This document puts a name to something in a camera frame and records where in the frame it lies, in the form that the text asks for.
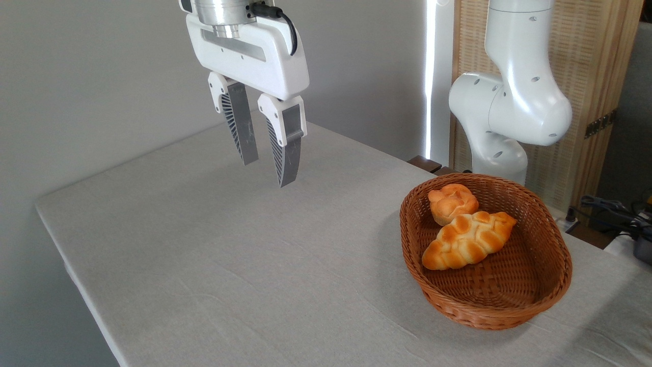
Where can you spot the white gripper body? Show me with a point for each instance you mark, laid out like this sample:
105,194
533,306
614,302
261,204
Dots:
254,56

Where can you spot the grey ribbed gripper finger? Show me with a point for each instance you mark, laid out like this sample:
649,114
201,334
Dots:
285,153
239,120

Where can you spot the braided golden bread loaf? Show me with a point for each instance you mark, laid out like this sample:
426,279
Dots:
468,240

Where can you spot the round golden bread roll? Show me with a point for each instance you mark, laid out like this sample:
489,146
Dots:
451,202

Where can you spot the grey tablecloth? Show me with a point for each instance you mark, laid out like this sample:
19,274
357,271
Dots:
254,255

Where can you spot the dark wooden furniture piece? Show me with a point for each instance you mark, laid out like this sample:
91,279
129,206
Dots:
424,163

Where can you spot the brown oval wicker basket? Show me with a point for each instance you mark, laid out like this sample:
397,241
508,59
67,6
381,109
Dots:
489,306

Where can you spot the white power strip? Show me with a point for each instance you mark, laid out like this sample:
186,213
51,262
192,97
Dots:
564,224

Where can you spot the dark metal screen hinge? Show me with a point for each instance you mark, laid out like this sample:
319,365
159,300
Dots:
601,124

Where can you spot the bamboo folding screen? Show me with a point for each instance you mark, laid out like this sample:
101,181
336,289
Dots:
591,51

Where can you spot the white vertical frame strip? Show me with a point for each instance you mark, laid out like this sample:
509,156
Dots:
439,76

